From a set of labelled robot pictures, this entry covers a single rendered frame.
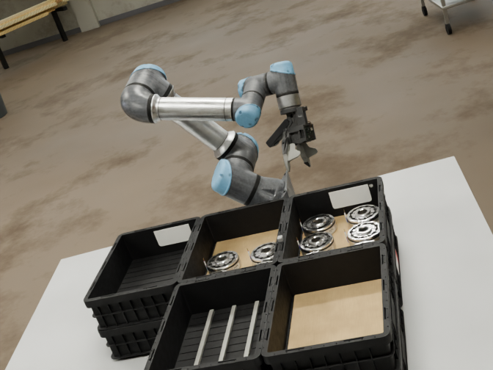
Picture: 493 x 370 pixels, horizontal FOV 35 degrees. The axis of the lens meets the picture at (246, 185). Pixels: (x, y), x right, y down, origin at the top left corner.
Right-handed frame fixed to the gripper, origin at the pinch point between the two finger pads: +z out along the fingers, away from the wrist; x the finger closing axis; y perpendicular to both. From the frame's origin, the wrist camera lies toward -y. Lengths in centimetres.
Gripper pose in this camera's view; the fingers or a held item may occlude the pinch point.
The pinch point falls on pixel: (297, 169)
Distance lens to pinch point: 255.8
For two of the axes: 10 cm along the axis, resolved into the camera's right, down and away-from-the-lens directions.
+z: 2.1, 9.8, 0.1
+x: 5.2, -1.2, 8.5
